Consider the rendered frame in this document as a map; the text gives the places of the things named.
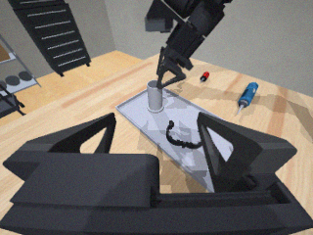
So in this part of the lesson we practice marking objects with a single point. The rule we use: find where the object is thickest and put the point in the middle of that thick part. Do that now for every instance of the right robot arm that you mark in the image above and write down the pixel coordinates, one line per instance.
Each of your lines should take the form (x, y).
(204, 19)

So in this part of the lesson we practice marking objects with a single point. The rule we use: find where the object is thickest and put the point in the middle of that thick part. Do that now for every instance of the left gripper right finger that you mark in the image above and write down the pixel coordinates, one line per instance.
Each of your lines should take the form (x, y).
(253, 151)

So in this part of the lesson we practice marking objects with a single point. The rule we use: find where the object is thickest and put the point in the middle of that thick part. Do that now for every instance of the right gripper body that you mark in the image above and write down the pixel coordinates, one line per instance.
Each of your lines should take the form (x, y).
(184, 60)

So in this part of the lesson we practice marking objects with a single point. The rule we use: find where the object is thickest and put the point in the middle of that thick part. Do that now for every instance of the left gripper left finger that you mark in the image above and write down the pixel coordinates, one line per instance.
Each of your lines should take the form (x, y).
(69, 140)

